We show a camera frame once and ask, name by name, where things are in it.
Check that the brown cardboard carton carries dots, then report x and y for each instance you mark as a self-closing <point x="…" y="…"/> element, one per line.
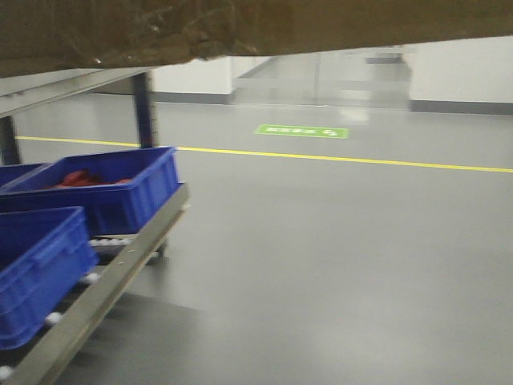
<point x="45" y="36"/>

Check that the metal roller flow shelf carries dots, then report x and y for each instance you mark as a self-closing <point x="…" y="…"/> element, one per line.
<point x="48" y="358"/>

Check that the blue bin with red parts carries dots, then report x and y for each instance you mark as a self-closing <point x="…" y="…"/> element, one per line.
<point x="119" y="191"/>

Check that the blue bin near front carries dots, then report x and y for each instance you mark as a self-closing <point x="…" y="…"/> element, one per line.
<point x="44" y="253"/>

